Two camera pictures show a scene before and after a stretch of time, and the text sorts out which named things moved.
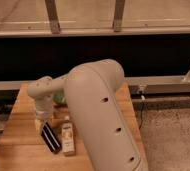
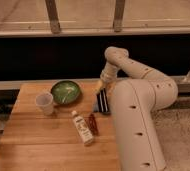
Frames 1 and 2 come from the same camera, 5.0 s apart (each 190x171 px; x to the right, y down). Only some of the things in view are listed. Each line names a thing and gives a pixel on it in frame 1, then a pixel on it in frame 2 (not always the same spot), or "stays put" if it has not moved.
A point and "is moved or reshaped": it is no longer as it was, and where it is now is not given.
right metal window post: [118, 16] stays put
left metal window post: [53, 16] stays put
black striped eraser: [51, 138] is moved or reshaped
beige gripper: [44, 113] → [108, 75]
